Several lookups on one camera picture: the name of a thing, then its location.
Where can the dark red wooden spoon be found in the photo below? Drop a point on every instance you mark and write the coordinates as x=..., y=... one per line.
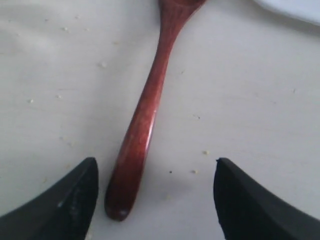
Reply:
x=129, y=166

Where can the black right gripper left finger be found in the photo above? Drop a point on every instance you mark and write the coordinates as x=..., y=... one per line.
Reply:
x=62, y=212

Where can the white plastic tray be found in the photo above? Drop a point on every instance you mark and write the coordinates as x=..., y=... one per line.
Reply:
x=303, y=10

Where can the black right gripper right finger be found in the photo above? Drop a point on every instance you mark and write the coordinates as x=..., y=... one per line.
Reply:
x=248, y=211

